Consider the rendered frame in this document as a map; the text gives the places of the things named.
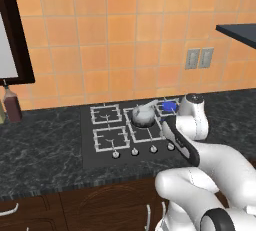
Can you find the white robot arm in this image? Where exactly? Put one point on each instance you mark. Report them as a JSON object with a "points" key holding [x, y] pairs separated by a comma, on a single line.
{"points": [[220, 168]]}

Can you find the silver hob knob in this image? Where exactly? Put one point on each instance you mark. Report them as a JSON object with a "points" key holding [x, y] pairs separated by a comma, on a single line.
{"points": [[134, 152], [115, 154], [170, 146], [153, 149]]}

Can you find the black gas hob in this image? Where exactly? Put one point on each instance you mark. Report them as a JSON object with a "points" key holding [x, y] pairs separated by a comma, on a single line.
{"points": [[100, 155]]}

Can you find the dark wood cupboard door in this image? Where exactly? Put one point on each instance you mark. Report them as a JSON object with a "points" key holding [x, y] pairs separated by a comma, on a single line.
{"points": [[106, 208]]}

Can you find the dark red bottle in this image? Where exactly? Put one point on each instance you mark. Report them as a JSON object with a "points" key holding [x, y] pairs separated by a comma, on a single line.
{"points": [[12, 106]]}

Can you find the dark framed window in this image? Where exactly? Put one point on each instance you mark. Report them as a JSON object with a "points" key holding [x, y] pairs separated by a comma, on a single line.
{"points": [[13, 25]]}

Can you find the dark wood drawer front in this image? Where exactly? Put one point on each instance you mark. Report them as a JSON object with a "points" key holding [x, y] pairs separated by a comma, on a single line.
{"points": [[33, 213]]}

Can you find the grey wall socket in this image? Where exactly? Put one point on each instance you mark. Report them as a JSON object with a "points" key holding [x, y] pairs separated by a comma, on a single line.
{"points": [[192, 59], [206, 58]]}

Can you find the dark wall shelf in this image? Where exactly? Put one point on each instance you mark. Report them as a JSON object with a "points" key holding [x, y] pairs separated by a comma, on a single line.
{"points": [[240, 34]]}

